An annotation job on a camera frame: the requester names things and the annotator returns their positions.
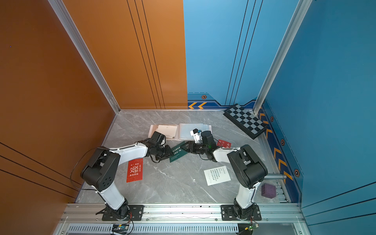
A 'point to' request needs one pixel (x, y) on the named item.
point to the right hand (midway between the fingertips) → (183, 147)
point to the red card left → (134, 172)
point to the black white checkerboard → (246, 120)
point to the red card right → (222, 143)
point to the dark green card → (176, 152)
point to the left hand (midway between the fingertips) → (174, 153)
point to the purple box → (269, 190)
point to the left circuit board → (120, 228)
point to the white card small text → (217, 175)
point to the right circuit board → (250, 227)
